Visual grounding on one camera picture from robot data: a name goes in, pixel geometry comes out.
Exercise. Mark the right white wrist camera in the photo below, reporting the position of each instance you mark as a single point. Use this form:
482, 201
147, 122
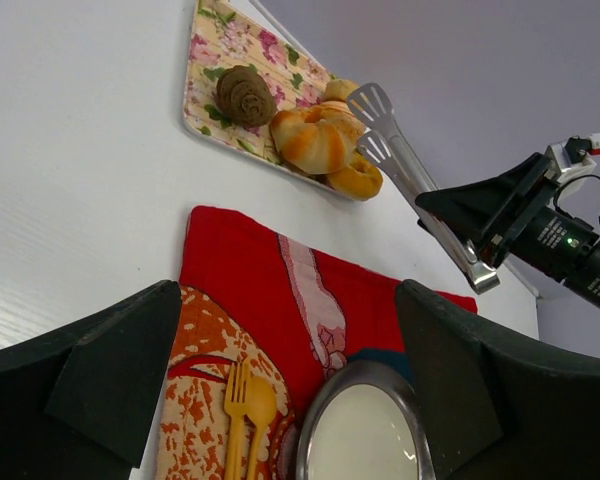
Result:
571, 160

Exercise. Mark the round metal plate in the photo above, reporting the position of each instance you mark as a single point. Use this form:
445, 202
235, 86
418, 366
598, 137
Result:
364, 424

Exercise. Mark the yellow plastic spoon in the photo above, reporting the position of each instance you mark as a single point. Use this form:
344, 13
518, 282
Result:
261, 411

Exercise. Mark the metal tongs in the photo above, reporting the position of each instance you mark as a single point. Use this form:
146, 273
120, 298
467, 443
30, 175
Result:
384, 145

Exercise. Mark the floral serving tray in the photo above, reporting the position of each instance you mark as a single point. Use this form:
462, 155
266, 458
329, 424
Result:
221, 38

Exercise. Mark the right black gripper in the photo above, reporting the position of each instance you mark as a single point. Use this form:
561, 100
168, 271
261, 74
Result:
507, 215

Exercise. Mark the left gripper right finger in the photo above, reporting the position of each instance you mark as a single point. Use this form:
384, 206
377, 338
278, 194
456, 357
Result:
496, 404

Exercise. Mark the pale round bun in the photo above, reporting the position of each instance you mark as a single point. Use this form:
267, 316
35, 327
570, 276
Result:
339, 90

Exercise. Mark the red patterned cloth mat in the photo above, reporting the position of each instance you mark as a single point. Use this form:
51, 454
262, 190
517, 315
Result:
297, 315

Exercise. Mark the yellow plastic fork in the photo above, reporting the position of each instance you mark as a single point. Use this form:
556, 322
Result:
235, 407

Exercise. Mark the striped twisted bread roll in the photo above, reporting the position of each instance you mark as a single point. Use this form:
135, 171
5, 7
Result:
316, 140

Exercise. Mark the brown chocolate bread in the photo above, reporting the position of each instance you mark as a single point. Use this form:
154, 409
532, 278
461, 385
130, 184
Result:
244, 97

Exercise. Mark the flat tan bun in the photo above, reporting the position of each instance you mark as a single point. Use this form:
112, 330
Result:
343, 108

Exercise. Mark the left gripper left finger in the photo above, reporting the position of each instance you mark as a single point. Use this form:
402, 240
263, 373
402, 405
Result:
78, 402

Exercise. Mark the orange ring bagel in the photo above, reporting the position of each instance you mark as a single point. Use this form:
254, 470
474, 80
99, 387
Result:
360, 179

